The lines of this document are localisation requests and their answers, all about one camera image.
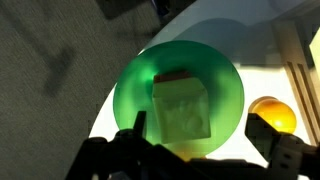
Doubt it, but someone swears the yellow lemon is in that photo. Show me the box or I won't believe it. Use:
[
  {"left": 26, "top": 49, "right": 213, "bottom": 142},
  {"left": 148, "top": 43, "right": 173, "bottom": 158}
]
[{"left": 249, "top": 95, "right": 298, "bottom": 134}]

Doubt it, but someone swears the light wooden slatted tray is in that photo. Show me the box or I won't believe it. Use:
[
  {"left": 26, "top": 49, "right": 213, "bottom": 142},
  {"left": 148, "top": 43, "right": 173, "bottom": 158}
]
[{"left": 271, "top": 19, "right": 320, "bottom": 148}]

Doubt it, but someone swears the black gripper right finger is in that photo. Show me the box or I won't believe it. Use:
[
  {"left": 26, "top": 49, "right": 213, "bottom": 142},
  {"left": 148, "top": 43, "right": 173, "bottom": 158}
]
[{"left": 244, "top": 112, "right": 285, "bottom": 168}]

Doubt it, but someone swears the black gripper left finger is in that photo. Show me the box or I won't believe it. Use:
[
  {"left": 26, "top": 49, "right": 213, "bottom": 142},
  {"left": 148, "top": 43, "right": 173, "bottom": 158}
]
[{"left": 132, "top": 110, "right": 148, "bottom": 139}]

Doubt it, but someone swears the light green block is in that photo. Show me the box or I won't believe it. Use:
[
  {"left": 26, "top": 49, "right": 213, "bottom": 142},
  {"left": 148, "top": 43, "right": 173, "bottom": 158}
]
[{"left": 152, "top": 77, "right": 212, "bottom": 145}]

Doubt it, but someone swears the translucent green bowl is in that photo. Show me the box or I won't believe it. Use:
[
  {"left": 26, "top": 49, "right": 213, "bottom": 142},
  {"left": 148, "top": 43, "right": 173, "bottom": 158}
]
[{"left": 112, "top": 39, "right": 245, "bottom": 158}]

